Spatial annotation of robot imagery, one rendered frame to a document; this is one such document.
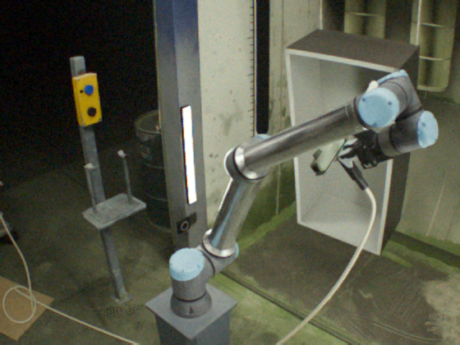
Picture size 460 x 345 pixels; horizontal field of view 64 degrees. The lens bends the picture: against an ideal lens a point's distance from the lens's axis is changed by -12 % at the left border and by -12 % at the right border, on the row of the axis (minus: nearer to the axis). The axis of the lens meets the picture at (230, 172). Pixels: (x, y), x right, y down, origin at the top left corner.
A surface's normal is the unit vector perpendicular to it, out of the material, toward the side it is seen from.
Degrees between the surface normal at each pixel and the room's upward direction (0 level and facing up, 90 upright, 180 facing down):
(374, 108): 87
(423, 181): 57
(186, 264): 5
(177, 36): 90
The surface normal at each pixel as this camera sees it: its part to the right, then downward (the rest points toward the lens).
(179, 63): 0.74, 0.30
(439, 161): -0.58, -0.18
